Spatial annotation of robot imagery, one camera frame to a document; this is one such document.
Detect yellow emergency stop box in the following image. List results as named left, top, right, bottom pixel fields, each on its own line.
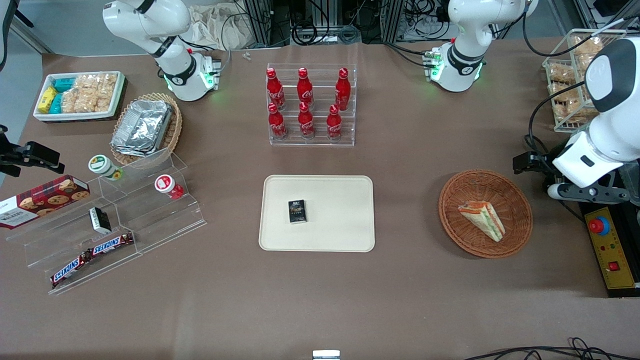
left=584, top=206, right=639, bottom=291

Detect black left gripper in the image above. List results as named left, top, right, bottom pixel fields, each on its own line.
left=513, top=150, right=559, bottom=177

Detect red cola bottle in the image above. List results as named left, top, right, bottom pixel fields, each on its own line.
left=334, top=67, right=352, bottom=112
left=296, top=67, right=315, bottom=107
left=326, top=104, right=344, bottom=142
left=297, top=101, right=316, bottom=140
left=267, top=102, right=289, bottom=141
left=266, top=67, right=287, bottom=111

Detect white rectangular snack bin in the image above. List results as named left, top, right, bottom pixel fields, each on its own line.
left=33, top=71, right=126, bottom=123

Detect clear bag of crackers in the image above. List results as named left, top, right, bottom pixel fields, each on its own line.
left=572, top=35, right=607, bottom=72
left=550, top=82, right=601, bottom=124
left=547, top=62, right=577, bottom=87

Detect snickers chocolate bar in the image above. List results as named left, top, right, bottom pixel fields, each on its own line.
left=90, top=232, right=135, bottom=257
left=50, top=252, right=94, bottom=288

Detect beige crumpled cloth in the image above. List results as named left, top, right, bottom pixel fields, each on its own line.
left=186, top=4, right=252, bottom=51

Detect plastic-wrapped triangle sandwich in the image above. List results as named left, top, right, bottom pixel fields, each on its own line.
left=457, top=200, right=506, bottom=243

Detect small black printed box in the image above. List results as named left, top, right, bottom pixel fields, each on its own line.
left=288, top=199, right=308, bottom=225

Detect small black white box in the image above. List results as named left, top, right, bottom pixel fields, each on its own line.
left=88, top=206, right=113, bottom=235

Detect clear acrylic bottle rack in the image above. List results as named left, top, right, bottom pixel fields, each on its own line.
left=266, top=62, right=358, bottom=148

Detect round brown wicker basket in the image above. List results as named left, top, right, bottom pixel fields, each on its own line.
left=438, top=169, right=534, bottom=260

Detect silver foil container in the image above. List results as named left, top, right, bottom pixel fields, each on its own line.
left=110, top=99, right=174, bottom=159

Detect cream plastic tray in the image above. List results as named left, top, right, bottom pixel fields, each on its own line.
left=258, top=174, right=376, bottom=253

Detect yellow snack packet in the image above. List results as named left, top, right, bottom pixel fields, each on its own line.
left=37, top=86, right=59, bottom=114

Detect clear acrylic step display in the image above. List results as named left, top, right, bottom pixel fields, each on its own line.
left=98, top=147, right=208, bottom=254
left=6, top=192, right=144, bottom=296

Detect red tartan cookie box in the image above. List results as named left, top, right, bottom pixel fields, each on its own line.
left=0, top=175, right=91, bottom=230

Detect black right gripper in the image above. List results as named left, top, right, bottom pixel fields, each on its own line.
left=0, top=124, right=66, bottom=179

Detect white wire basket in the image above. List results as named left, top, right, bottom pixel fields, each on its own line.
left=542, top=28, right=629, bottom=134

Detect clear rice cracker bag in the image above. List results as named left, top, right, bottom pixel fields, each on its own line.
left=60, top=88, right=99, bottom=114
left=75, top=73, right=119, bottom=113

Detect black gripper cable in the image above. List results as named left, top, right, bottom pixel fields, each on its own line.
left=528, top=80, right=587, bottom=156

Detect oval light wicker basket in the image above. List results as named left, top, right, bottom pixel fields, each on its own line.
left=110, top=92, right=183, bottom=167

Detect green-lidded white cup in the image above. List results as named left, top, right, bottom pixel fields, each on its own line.
left=88, top=154, right=124, bottom=182

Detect aluminium frame post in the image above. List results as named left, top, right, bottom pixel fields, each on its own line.
left=244, top=0, right=274, bottom=49
left=381, top=0, right=407, bottom=44

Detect black cable bundle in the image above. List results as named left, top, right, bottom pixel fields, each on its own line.
left=462, top=337, right=640, bottom=360

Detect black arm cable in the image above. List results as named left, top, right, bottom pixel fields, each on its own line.
left=522, top=0, right=640, bottom=57

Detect red-lidded white cup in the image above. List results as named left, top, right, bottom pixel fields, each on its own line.
left=154, top=174, right=185, bottom=201

